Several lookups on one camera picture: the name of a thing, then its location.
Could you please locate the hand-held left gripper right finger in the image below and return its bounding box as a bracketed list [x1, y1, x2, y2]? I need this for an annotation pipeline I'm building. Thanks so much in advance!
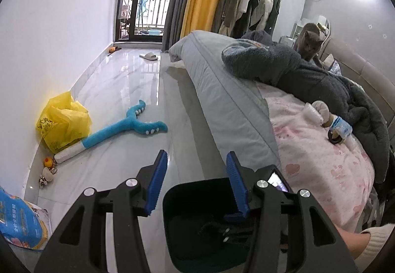
[226, 151, 358, 273]

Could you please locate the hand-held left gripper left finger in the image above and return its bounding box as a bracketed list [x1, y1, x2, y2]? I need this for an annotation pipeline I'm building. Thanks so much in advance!
[34, 150, 169, 273]

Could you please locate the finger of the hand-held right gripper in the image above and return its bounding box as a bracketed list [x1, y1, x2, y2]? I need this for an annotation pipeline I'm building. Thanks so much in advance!
[224, 213, 249, 224]
[199, 221, 247, 244]

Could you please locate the black trash bin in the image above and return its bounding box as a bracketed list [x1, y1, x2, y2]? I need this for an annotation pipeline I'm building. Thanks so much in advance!
[162, 177, 258, 273]

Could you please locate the person's right forearm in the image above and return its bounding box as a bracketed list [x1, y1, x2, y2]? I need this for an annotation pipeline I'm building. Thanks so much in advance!
[335, 223, 395, 261]

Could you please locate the pink printed blanket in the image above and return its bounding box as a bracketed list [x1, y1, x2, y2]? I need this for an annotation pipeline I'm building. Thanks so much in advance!
[256, 82, 376, 234]

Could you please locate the blue plush crocodile stick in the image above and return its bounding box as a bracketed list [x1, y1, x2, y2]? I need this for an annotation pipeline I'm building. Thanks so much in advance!
[54, 99, 169, 164]

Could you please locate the grey duvet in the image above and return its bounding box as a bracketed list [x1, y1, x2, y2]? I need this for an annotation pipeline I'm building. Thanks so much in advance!
[168, 30, 282, 170]

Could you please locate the small spotted plush toy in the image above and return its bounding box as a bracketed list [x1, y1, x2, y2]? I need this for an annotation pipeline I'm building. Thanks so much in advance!
[38, 166, 58, 187]

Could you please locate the yellow plastic bag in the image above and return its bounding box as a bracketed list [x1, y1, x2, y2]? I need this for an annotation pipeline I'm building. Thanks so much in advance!
[35, 91, 93, 154]

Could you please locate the dark grey fleece blanket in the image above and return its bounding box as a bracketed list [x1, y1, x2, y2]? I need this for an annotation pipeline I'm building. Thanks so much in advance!
[275, 45, 392, 185]

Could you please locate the blue-grey fluffy garment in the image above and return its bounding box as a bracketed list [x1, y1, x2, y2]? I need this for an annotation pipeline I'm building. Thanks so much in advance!
[221, 29, 304, 84]

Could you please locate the light patterned pillow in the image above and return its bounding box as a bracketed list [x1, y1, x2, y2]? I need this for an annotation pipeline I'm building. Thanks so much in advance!
[322, 52, 342, 75]

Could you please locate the beige padded headboard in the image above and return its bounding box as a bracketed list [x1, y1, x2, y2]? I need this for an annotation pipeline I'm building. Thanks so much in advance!
[319, 36, 395, 102]

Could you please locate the blue pet food bag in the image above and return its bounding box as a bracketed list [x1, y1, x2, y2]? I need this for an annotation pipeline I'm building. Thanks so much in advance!
[0, 186, 53, 251]

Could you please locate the grey cat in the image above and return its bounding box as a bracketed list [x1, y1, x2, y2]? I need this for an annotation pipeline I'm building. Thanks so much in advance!
[293, 22, 326, 62]

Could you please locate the oval mirror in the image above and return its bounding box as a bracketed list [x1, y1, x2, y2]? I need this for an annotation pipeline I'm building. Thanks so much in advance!
[312, 15, 331, 38]

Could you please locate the black hanging garment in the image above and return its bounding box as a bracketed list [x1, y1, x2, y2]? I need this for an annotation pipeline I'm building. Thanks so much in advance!
[267, 0, 282, 37]

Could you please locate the white hanging coat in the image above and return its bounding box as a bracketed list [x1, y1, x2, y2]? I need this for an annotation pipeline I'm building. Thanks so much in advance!
[249, 0, 275, 31]

